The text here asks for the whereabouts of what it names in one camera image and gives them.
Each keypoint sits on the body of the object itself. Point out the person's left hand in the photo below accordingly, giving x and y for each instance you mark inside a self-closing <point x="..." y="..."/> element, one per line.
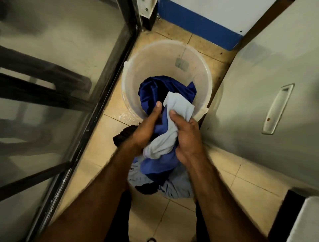
<point x="144" y="134"/>

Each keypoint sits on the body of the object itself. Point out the person's right hand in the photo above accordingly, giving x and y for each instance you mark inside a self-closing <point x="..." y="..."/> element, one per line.
<point x="192" y="142"/>

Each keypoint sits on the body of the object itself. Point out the black eyelet curtain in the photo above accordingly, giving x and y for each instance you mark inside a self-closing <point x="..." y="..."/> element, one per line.
<point x="122" y="135"/>

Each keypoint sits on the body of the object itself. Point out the light blue clothes cloth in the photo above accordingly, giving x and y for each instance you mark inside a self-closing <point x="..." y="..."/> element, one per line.
<point x="179" y="104"/>

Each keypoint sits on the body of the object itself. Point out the blue eyelet curtain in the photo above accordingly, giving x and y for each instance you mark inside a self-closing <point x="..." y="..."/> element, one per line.
<point x="149" y="92"/>

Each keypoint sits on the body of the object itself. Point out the grey shirt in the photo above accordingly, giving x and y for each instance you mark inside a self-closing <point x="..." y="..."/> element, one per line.
<point x="179" y="187"/>

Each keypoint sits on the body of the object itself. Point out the white washing machine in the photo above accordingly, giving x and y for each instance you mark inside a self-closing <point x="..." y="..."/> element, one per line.
<point x="249" y="99"/>

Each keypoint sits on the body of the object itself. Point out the translucent white plastic bucket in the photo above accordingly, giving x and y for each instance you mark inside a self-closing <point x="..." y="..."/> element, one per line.
<point x="149" y="57"/>

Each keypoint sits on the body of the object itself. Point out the person's right forearm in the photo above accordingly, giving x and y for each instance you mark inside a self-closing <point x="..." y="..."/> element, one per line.
<point x="224" y="207"/>

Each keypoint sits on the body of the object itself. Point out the person's left forearm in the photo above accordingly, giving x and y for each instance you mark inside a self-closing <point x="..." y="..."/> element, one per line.
<point x="94" y="199"/>

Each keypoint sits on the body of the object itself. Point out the white appliance with blue base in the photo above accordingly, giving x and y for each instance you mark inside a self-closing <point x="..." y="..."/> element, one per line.
<point x="199" y="25"/>

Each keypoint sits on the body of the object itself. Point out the dark wooden furniture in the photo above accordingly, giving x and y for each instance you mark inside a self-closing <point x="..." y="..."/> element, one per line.
<point x="37" y="82"/>

